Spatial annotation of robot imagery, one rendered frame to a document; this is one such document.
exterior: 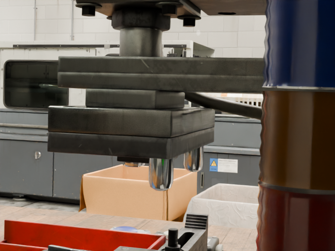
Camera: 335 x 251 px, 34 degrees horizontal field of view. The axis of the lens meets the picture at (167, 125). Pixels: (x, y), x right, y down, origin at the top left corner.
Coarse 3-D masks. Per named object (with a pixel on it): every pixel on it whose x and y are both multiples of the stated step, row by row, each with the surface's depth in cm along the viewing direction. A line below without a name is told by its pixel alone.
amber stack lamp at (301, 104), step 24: (264, 96) 20; (288, 96) 19; (312, 96) 19; (264, 120) 20; (288, 120) 19; (312, 120) 19; (264, 144) 20; (288, 144) 19; (312, 144) 19; (264, 168) 20; (288, 168) 19; (312, 168) 19
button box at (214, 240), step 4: (156, 232) 89; (160, 232) 89; (208, 240) 85; (212, 240) 85; (216, 240) 85; (208, 244) 83; (212, 244) 83; (216, 244) 85; (208, 248) 81; (212, 248) 81; (216, 248) 83; (220, 248) 83
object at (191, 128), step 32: (128, 32) 46; (160, 32) 47; (64, 64) 46; (96, 64) 45; (128, 64) 44; (160, 64) 44; (192, 64) 43; (224, 64) 42; (256, 64) 42; (96, 96) 44; (128, 96) 43; (160, 96) 44; (64, 128) 42; (96, 128) 41; (128, 128) 41; (160, 128) 40; (192, 128) 47; (128, 160) 47; (160, 160) 42; (192, 160) 54
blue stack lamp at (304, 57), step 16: (272, 0) 20; (288, 0) 19; (304, 0) 18; (320, 0) 18; (272, 16) 20; (288, 16) 19; (304, 16) 19; (320, 16) 18; (272, 32) 20; (288, 32) 19; (304, 32) 19; (320, 32) 18; (272, 48) 20; (288, 48) 19; (304, 48) 19; (320, 48) 18; (272, 64) 20; (288, 64) 19; (304, 64) 19; (320, 64) 18; (272, 80) 20; (288, 80) 19; (304, 80) 19; (320, 80) 18
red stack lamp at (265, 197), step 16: (272, 192) 20; (288, 192) 19; (304, 192) 19; (320, 192) 19; (272, 208) 20; (288, 208) 19; (304, 208) 19; (320, 208) 19; (256, 224) 21; (272, 224) 20; (288, 224) 19; (304, 224) 19; (320, 224) 19; (256, 240) 21; (272, 240) 20; (288, 240) 19; (304, 240) 19; (320, 240) 19
